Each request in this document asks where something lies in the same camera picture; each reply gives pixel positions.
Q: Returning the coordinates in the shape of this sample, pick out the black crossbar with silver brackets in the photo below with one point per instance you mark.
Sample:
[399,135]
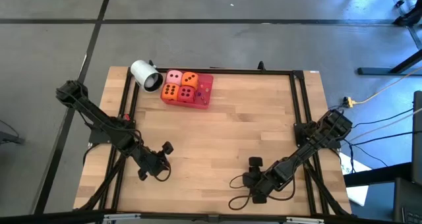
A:
[66,215]

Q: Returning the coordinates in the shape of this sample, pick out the black aluminium table frame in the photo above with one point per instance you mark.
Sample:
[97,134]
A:
[308,197]

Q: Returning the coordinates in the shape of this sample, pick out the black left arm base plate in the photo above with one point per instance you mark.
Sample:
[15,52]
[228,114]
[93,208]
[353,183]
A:
[99,139]

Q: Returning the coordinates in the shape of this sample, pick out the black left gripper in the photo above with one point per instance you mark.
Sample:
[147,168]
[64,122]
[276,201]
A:
[151,161]

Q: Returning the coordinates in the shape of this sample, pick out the pink translucent plastic bin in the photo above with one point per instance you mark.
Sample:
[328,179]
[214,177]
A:
[206,80]

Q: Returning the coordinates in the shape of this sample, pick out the grey floor object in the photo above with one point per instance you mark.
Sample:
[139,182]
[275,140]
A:
[10,138]

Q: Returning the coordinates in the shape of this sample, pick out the pink foam die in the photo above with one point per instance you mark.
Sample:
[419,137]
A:
[174,77]

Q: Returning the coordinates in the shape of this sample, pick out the white paper sheet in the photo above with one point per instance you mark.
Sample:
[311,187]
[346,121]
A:
[357,194]

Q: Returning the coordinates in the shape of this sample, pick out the orange foam die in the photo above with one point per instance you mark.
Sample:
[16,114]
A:
[190,80]
[170,91]

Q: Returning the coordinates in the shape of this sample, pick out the white cylindrical camera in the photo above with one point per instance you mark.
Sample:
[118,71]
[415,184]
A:
[145,74]

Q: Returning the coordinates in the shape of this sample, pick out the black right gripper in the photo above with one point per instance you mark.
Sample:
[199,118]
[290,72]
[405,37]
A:
[262,182]

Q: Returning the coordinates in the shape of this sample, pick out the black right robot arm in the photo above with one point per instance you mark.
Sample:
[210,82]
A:
[316,141]

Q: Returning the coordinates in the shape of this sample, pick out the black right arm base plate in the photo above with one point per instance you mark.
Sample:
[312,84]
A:
[301,131]

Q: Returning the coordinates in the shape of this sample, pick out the red foam die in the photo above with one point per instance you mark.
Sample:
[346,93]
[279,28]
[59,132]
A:
[186,94]

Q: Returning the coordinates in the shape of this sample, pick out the dark upright panel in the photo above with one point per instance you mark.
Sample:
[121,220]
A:
[418,135]

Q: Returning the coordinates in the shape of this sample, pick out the black table leg foot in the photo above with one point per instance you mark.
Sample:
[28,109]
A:
[379,71]

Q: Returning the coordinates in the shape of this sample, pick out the black floor beam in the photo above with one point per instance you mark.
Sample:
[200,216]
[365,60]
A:
[376,176]

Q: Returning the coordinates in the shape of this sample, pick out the black box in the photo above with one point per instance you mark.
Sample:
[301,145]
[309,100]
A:
[407,201]

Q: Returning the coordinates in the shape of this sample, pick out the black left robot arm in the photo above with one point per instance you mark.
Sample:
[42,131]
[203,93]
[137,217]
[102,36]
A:
[95,113]

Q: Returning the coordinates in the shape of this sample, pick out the grey metal floor rail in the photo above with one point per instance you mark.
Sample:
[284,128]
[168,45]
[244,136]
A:
[416,36]

